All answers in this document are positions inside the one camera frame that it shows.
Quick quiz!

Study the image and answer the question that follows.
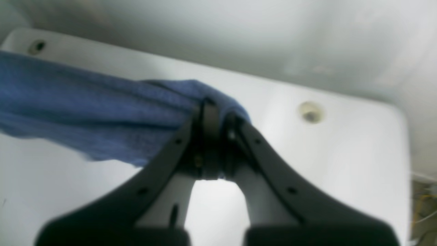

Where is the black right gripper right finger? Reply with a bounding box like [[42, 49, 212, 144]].
[[224, 114, 399, 246]]

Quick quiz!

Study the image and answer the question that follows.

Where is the left table cable grommet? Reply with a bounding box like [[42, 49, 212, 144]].
[[298, 101, 325, 124]]

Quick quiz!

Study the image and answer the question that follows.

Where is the right table cable grommet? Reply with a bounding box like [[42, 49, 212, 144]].
[[27, 40, 47, 56]]

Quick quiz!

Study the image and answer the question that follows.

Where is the table cable grommet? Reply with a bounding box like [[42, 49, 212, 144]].
[[27, 40, 47, 56], [298, 101, 325, 124]]

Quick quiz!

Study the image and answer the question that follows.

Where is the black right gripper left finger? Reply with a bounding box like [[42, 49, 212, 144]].
[[36, 99, 221, 246]]

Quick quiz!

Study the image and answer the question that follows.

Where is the blue T-shirt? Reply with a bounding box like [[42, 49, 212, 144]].
[[0, 52, 250, 167]]

